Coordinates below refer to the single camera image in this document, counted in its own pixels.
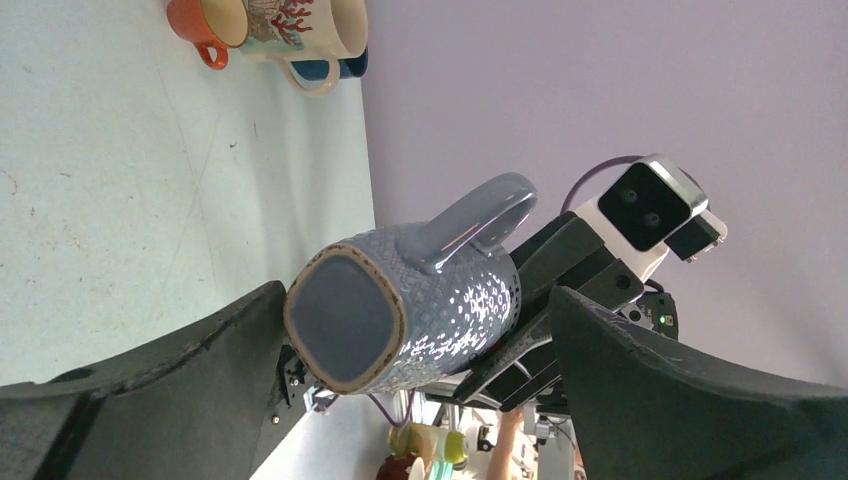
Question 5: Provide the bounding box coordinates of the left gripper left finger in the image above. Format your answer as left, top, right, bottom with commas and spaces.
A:
1, 281, 286, 479

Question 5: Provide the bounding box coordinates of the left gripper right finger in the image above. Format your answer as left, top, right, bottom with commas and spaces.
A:
561, 302, 847, 479

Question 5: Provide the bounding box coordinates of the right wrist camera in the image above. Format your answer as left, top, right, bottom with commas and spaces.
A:
560, 153, 728, 283

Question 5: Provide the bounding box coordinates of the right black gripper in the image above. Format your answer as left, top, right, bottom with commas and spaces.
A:
453, 213, 679, 412

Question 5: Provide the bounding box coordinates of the small orange cup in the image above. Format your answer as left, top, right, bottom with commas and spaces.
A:
166, 0, 249, 70

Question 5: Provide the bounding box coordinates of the seashell coral print mug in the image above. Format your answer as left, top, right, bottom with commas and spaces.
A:
239, 0, 369, 97

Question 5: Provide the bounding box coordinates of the grey-blue small cup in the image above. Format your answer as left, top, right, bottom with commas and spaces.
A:
283, 172, 537, 395

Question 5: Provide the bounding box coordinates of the dark blue mug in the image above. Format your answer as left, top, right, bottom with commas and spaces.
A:
288, 46, 370, 82

